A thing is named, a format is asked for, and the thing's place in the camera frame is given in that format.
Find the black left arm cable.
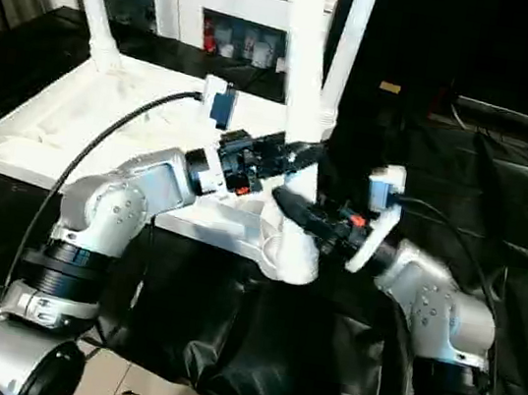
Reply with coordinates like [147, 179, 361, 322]
[0, 66, 207, 326]

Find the glossy black mat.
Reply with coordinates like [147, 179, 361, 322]
[0, 0, 528, 395]

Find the small red bottle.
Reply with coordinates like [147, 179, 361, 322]
[200, 24, 219, 55]

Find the white plastic table top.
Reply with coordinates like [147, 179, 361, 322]
[0, 36, 347, 289]

